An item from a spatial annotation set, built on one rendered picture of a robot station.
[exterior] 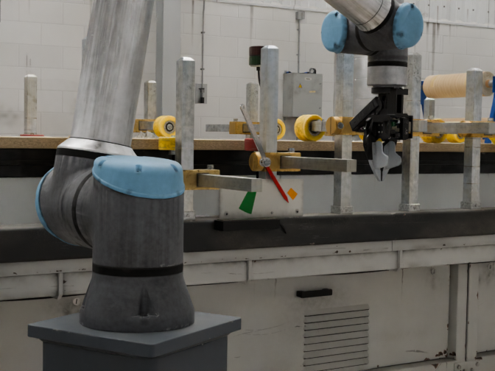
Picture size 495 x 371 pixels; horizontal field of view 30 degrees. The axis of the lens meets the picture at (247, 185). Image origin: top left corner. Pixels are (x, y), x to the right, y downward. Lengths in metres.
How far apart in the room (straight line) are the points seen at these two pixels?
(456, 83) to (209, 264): 7.49
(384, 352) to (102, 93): 1.70
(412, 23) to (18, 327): 1.25
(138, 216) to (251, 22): 9.22
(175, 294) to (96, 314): 0.13
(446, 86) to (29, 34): 4.28
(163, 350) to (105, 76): 0.52
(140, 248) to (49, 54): 8.25
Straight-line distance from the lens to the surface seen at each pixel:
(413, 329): 3.15
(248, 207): 2.40
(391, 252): 2.74
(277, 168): 2.44
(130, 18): 1.68
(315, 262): 2.58
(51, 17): 9.73
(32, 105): 3.30
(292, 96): 10.59
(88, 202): 1.54
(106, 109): 1.65
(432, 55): 12.10
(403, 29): 1.90
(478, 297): 3.34
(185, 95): 2.30
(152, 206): 1.47
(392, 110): 2.09
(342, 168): 2.23
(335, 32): 2.01
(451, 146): 3.11
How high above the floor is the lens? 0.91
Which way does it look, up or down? 3 degrees down
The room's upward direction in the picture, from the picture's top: 1 degrees clockwise
